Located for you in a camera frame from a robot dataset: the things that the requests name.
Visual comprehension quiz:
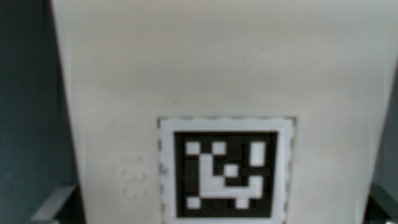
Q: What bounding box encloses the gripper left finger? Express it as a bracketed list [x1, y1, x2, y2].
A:
[26, 185, 86, 224]

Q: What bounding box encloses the white box part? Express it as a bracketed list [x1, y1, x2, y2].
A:
[51, 0, 398, 224]

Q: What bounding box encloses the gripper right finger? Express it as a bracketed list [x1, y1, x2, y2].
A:
[362, 192, 398, 224]

